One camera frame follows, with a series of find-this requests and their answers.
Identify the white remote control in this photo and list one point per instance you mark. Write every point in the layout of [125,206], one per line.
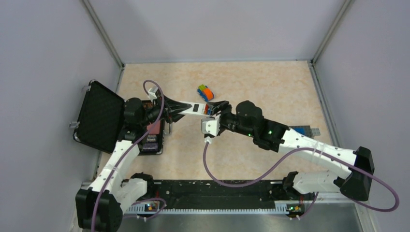
[197,109]

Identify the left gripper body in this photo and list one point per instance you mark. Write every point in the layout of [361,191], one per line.
[156,109]

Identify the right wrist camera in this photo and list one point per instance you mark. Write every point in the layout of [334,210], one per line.
[210,127]

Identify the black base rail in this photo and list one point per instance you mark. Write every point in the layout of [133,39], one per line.
[208,197]

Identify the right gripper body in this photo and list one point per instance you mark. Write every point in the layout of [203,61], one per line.
[229,121]

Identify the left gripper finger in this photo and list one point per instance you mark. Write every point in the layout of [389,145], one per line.
[173,118]
[175,107]

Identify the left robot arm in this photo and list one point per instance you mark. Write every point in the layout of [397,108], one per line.
[103,204]

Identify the black open case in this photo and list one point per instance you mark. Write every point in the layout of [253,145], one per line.
[106,118]

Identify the blue brick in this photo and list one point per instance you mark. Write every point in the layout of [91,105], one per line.
[300,130]

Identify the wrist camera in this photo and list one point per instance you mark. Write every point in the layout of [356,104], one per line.
[154,94]
[210,127]

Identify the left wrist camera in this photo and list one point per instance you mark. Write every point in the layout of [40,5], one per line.
[154,94]

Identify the colourful toy car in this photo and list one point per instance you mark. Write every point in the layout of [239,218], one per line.
[205,92]

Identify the grey brick baseplate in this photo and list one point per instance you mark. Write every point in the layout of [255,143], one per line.
[310,132]

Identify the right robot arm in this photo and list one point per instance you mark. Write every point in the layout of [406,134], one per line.
[347,167]

